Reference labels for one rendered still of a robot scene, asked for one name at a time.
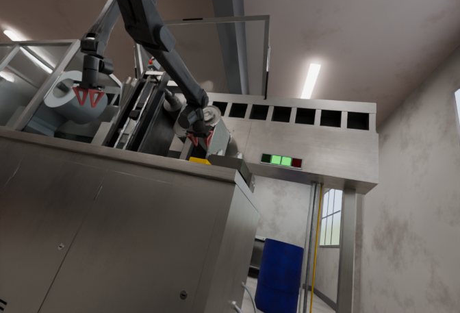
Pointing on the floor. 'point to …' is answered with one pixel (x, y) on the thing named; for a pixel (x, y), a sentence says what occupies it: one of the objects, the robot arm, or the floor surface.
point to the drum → (279, 277)
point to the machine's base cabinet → (118, 235)
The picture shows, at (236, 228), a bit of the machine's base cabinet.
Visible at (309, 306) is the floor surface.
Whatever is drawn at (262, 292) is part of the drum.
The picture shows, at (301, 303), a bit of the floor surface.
